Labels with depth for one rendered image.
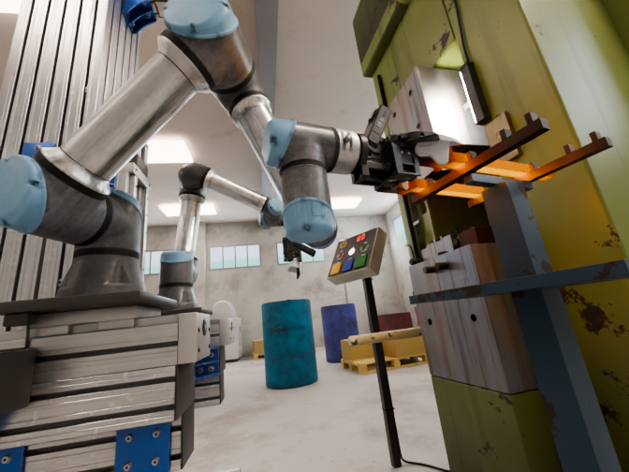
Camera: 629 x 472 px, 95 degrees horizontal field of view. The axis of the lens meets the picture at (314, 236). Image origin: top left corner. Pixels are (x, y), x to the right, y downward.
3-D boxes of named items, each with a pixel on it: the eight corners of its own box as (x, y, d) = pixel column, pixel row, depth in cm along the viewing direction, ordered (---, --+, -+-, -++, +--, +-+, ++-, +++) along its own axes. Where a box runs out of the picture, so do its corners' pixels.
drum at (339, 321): (323, 360, 533) (317, 307, 559) (357, 355, 544) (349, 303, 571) (329, 364, 473) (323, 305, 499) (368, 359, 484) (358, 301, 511)
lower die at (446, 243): (454, 253, 109) (449, 232, 112) (424, 264, 128) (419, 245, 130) (540, 248, 120) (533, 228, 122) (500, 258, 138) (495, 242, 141)
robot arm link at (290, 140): (262, 180, 47) (258, 135, 49) (323, 185, 51) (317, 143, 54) (274, 154, 40) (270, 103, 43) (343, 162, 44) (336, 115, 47)
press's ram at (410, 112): (449, 129, 109) (427, 48, 120) (399, 178, 145) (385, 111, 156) (535, 135, 120) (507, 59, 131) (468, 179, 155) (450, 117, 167)
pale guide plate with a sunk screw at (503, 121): (519, 154, 96) (504, 110, 100) (496, 168, 104) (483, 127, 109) (523, 154, 96) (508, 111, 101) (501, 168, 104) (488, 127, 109)
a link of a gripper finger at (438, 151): (466, 166, 53) (416, 172, 54) (458, 139, 55) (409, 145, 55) (474, 157, 50) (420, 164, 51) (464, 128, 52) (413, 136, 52)
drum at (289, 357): (323, 384, 340) (314, 296, 368) (264, 392, 328) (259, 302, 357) (314, 374, 404) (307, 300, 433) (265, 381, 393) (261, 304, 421)
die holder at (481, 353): (509, 394, 82) (469, 243, 94) (430, 374, 117) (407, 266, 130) (644, 364, 96) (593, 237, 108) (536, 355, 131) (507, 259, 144)
